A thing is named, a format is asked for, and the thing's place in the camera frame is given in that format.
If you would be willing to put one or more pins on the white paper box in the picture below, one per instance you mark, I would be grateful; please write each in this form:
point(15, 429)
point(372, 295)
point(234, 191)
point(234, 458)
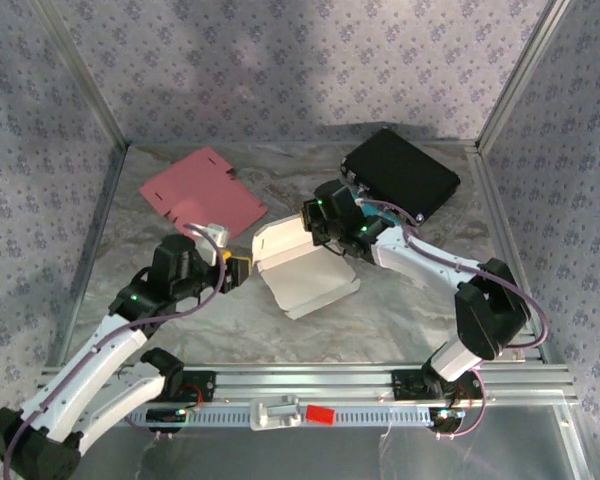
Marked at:
point(305, 280)

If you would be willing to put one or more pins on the pink paper box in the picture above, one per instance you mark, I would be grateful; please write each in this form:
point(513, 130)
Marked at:
point(200, 185)

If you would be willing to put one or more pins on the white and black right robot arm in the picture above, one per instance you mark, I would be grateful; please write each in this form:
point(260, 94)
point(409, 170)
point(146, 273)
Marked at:
point(490, 320)

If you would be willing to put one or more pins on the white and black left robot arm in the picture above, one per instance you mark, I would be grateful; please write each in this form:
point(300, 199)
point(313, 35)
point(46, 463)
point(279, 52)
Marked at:
point(125, 395)

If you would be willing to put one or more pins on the teal plastic cylinder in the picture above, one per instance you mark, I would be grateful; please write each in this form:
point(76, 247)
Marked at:
point(387, 216)

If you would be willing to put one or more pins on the black hard case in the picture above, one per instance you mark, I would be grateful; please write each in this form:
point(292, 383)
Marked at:
point(405, 170)

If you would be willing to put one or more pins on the black electronics module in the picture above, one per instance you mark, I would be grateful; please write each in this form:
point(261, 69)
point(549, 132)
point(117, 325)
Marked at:
point(167, 417)

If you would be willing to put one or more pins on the red plastic block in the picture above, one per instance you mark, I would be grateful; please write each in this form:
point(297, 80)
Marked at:
point(320, 416)

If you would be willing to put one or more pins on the grey metal sheet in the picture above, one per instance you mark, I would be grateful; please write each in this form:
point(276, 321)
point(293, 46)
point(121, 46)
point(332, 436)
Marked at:
point(305, 455)

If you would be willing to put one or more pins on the round black electronics board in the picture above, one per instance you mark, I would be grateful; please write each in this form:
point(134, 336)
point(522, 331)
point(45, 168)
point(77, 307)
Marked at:
point(445, 420)

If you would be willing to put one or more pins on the aluminium side rail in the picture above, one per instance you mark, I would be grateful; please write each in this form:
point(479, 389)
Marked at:
point(95, 235)
point(500, 225)

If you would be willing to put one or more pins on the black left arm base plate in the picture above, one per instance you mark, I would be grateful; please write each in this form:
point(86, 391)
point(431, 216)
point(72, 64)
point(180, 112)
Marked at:
point(200, 387)

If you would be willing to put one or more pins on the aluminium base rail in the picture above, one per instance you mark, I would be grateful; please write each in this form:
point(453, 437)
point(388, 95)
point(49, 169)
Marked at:
point(305, 382)

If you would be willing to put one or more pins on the white plastic bracket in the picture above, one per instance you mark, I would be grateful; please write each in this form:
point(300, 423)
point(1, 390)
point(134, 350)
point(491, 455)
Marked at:
point(275, 414)

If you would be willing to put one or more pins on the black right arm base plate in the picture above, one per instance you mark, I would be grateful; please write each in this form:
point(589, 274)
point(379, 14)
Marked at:
point(405, 385)

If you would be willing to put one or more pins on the aluminium frame post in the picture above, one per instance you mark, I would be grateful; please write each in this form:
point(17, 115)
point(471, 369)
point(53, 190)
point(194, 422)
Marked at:
point(520, 75)
point(80, 75)

